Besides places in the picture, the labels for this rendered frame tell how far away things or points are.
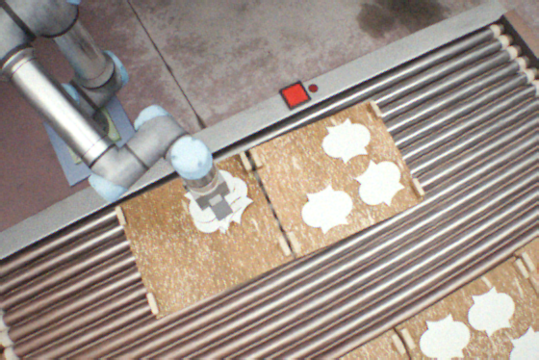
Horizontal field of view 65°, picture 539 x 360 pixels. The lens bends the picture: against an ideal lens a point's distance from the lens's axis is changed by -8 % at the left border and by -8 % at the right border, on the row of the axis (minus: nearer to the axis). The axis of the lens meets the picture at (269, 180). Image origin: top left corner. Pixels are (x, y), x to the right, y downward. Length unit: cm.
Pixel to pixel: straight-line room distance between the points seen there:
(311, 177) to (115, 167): 60
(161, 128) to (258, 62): 170
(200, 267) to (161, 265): 11
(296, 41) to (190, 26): 63
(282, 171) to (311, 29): 152
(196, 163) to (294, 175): 50
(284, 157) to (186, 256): 40
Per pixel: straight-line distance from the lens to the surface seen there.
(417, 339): 131
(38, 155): 270
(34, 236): 150
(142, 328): 133
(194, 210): 117
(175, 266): 130
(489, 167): 149
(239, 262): 127
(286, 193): 130
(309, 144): 136
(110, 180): 94
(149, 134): 95
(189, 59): 265
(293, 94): 143
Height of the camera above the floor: 219
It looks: 72 degrees down
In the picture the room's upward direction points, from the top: 5 degrees counter-clockwise
